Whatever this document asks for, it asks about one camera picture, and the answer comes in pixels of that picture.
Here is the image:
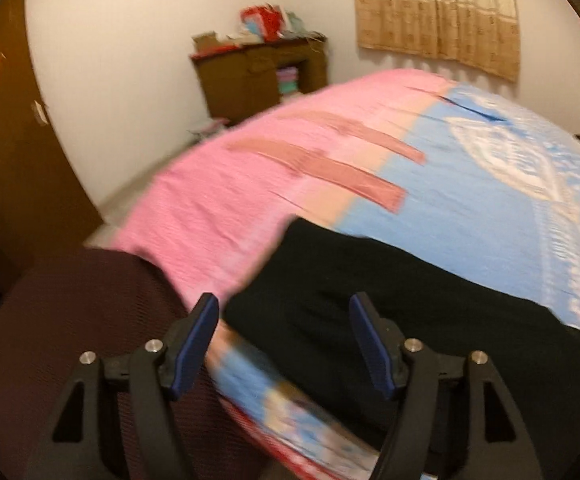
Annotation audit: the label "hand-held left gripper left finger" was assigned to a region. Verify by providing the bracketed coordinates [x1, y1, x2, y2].
[25, 292, 220, 480]

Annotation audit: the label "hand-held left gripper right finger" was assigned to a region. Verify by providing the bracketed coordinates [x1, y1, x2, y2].
[348, 291, 546, 480]

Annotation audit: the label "black pants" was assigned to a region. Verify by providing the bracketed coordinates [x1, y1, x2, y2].
[222, 216, 580, 480]

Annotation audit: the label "pink and blue printed bed sheet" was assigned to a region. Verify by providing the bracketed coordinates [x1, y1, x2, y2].
[85, 67, 580, 480]

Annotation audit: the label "brown wooden door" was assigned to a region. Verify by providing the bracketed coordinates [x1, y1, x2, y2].
[0, 0, 106, 326]

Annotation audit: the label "brown wooden desk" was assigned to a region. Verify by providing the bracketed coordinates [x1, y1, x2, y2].
[188, 35, 330, 123]

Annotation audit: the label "stack of pastel boxes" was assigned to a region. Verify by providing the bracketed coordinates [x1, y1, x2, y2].
[276, 66, 301, 97]

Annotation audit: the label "small cardboard box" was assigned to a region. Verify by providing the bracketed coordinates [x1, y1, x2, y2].
[191, 31, 221, 53]

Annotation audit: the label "red gift bag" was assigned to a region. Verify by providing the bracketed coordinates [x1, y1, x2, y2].
[240, 4, 283, 43]

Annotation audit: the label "beige patterned curtain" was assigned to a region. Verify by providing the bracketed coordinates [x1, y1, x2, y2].
[350, 0, 521, 83]

